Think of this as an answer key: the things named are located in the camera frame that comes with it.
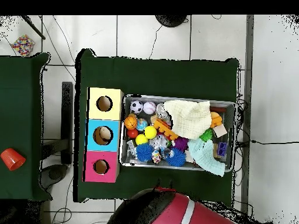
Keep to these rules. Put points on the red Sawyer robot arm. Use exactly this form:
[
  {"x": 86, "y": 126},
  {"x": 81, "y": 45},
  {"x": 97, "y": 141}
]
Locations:
[{"x": 173, "y": 210}]

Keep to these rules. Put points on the shallow clear mesh bin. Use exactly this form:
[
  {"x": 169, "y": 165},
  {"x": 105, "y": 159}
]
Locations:
[{"x": 122, "y": 158}]

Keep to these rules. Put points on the wooden box with three holes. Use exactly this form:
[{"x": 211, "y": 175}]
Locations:
[{"x": 103, "y": 125}]

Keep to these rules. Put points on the globe print ball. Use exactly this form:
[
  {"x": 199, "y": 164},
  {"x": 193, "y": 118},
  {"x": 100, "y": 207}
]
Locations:
[{"x": 142, "y": 124}]

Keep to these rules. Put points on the large yellow ball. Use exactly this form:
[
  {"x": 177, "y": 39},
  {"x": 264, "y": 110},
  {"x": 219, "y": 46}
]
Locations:
[{"x": 150, "y": 132}]

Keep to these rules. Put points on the small baseball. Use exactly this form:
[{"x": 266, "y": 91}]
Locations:
[{"x": 149, "y": 108}]

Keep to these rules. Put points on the small yellow ball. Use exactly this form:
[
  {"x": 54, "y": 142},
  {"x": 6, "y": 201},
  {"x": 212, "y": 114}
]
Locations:
[{"x": 141, "y": 139}]

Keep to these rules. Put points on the small orange basketball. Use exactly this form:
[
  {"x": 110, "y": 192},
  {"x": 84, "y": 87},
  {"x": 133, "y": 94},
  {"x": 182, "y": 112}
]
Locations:
[{"x": 131, "y": 122}]

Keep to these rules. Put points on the small soccer ball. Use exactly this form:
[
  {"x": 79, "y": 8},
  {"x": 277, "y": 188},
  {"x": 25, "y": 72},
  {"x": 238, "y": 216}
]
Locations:
[{"x": 136, "y": 107}]

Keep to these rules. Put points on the blue spiky ball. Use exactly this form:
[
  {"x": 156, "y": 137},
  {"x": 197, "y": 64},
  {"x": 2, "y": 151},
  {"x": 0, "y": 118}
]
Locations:
[
  {"x": 145, "y": 152},
  {"x": 176, "y": 157}
]

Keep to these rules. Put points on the cream waffle cloth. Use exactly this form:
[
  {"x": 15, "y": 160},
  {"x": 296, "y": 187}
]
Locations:
[{"x": 189, "y": 119}]

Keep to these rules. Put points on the dark green table cloth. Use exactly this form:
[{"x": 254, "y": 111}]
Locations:
[{"x": 159, "y": 74}]

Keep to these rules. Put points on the mint green cloth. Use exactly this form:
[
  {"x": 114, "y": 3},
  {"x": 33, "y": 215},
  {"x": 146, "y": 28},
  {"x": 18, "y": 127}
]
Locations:
[{"x": 203, "y": 154}]

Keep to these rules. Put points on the black round stand base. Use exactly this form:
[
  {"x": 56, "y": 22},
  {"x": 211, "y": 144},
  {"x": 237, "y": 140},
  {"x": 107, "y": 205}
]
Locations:
[{"x": 171, "y": 19}]

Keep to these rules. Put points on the green covered side table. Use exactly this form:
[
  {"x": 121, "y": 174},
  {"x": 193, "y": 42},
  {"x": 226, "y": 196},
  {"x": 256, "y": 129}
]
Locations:
[{"x": 18, "y": 116}]

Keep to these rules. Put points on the red cup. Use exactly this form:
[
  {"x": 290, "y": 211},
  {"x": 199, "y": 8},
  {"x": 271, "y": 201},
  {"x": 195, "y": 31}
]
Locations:
[{"x": 12, "y": 159}]

